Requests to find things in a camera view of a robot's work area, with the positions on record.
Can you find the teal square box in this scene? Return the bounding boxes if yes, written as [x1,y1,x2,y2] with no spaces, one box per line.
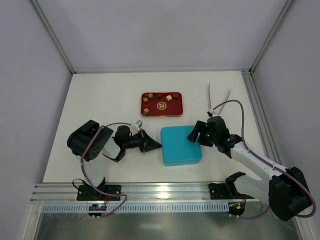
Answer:
[163,157,202,167]

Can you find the teal box lid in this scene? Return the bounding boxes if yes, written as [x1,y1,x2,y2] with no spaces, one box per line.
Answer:
[160,125,203,158]

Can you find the metal serving tongs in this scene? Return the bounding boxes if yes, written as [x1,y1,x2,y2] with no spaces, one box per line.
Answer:
[206,82,232,112]

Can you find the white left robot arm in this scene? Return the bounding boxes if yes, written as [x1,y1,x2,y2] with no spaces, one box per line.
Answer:
[66,120,162,201]

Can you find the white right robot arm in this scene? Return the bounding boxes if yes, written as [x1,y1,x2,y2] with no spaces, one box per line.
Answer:
[187,115,317,222]

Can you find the beige cube chocolate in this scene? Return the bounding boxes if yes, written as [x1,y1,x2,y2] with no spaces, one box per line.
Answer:
[166,95,173,101]

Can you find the red rectangular tray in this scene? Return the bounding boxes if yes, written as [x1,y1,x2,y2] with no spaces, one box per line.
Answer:
[140,92,184,117]

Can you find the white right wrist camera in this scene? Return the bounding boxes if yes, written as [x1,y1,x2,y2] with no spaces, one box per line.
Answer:
[207,109,219,118]

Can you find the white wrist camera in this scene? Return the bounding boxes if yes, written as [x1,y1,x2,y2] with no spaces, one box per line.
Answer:
[207,109,219,118]
[134,120,143,131]

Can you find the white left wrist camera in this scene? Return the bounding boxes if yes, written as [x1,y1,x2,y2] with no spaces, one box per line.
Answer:
[134,120,143,131]

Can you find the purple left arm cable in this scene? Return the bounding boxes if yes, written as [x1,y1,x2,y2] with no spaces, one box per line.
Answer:
[80,122,133,218]

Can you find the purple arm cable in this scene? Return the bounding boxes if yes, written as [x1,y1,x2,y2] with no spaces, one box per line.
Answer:
[212,99,315,220]
[80,122,133,218]

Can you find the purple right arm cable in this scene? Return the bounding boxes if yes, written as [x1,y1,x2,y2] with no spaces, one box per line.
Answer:
[212,99,315,220]

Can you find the aluminium frame post right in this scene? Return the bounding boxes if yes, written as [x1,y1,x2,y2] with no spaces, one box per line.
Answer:
[249,0,297,74]

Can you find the aluminium frame post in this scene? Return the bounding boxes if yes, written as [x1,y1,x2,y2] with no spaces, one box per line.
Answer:
[249,0,297,74]
[28,0,76,75]

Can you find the aluminium mounting rail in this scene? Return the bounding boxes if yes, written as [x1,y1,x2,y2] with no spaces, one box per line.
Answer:
[30,182,211,203]

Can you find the aluminium frame post left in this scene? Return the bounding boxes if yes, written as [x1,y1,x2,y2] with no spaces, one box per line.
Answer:
[28,0,76,75]

